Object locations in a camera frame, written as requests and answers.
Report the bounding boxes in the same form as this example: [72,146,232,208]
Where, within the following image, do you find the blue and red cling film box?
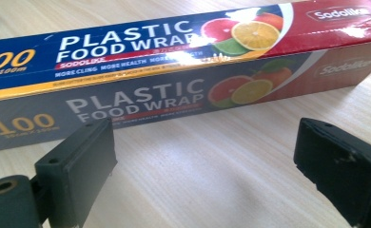
[0,0,371,154]

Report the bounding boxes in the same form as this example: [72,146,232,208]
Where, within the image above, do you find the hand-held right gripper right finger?
[293,117,371,228]

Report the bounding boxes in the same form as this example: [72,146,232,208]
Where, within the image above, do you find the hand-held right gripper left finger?
[34,117,119,228]

